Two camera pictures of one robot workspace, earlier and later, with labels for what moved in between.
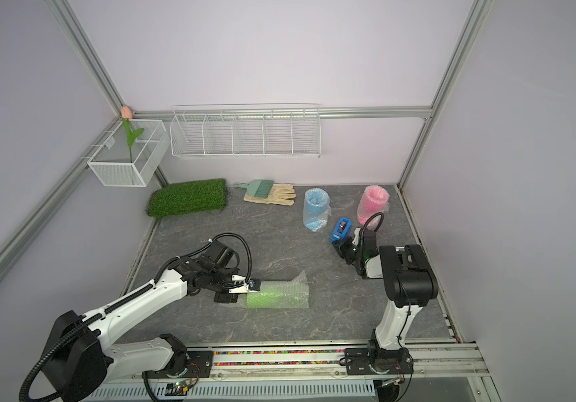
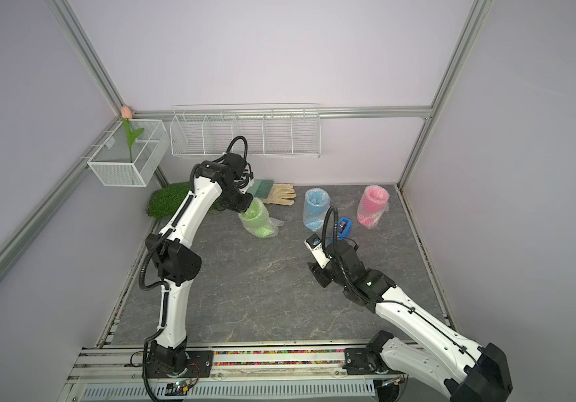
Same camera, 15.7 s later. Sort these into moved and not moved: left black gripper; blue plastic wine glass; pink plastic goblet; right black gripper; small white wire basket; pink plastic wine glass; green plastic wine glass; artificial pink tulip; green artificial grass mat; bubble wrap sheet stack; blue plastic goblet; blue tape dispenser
Moved: green plastic wine glass; bubble wrap sheet stack; left black gripper; right black gripper
Not moved: pink plastic wine glass; pink plastic goblet; artificial pink tulip; blue tape dispenser; blue plastic goblet; small white wire basket; blue plastic wine glass; green artificial grass mat
